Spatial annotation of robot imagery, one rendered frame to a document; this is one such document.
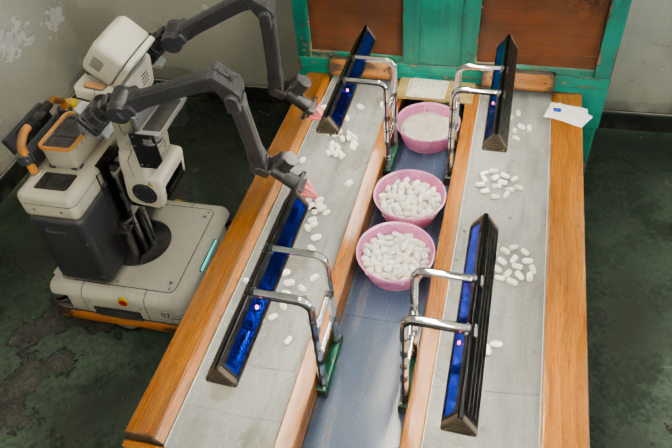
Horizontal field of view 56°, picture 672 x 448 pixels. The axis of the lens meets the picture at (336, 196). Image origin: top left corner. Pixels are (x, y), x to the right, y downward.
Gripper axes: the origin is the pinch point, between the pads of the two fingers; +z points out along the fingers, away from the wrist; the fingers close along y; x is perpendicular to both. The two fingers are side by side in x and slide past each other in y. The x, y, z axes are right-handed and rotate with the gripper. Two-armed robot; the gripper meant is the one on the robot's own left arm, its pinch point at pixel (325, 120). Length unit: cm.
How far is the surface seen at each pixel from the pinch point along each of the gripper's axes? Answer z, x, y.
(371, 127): 17.9, -6.1, 7.4
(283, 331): 15, -3, -97
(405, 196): 34.7, -19.4, -30.1
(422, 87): 28.2, -20.3, 33.9
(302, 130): -4.0, 10.8, -1.5
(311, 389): 24, -14, -115
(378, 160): 22.3, -13.2, -15.7
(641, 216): 162, -33, 52
